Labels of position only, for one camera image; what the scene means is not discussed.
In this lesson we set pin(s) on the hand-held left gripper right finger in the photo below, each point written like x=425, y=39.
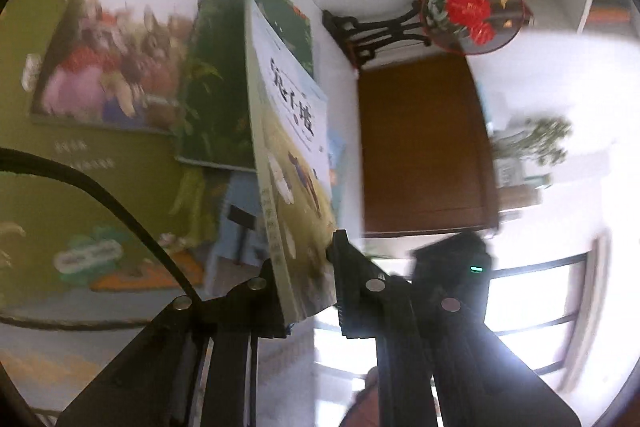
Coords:
x=345, y=287

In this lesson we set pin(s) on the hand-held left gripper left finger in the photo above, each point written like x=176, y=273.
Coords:
x=270, y=307

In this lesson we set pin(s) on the white and yellow picture book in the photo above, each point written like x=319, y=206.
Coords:
x=295, y=147

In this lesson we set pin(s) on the window with black bars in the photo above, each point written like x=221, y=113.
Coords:
x=530, y=307

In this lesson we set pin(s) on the brown wooden cabinet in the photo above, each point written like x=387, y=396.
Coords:
x=425, y=142

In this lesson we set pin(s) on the potted green plant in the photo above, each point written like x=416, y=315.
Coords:
x=535, y=137

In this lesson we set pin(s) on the printed play mat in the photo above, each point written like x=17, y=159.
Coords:
x=75, y=207

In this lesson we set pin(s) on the green book with red insect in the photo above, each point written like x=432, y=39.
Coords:
x=225, y=72

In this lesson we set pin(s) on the round fan ornament on stand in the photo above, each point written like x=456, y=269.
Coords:
x=470, y=12

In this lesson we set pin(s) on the rabbit family picture book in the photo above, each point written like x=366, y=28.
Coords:
x=110, y=42

